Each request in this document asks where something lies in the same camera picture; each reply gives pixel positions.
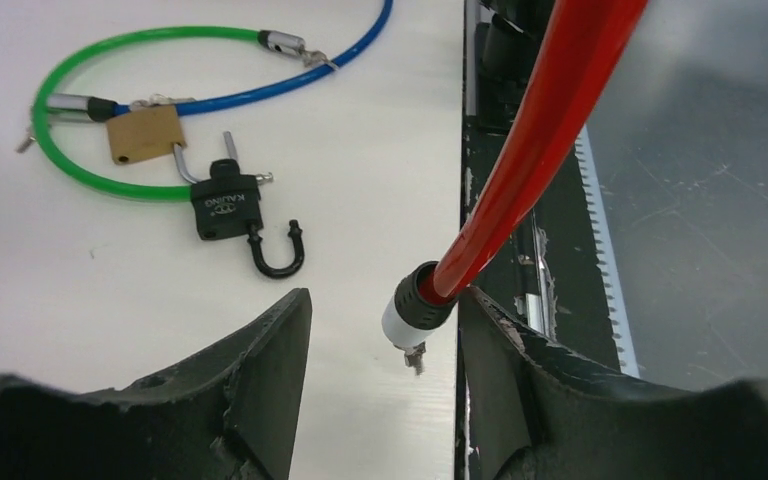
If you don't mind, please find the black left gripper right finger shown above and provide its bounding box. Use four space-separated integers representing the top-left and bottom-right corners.
459 288 768 479

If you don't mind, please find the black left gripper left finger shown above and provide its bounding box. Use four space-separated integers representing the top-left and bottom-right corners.
0 288 312 479

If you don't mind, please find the black Kajing padlock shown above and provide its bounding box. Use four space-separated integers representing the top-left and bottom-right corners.
190 158 305 279

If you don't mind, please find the red cable lock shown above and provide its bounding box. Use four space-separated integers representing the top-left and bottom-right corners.
381 1 647 375

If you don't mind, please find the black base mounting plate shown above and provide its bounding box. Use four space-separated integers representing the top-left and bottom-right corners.
454 0 622 480

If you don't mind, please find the large brass padlock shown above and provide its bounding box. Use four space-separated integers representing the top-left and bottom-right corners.
105 104 198 184

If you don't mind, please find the white toothed cable duct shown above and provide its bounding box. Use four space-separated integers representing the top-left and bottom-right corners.
574 125 640 378

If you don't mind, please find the blue cable lock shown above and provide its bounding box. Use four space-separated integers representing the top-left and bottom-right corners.
30 1 393 125

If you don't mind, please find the green cable lock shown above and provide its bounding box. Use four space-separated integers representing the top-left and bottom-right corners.
31 26 321 202

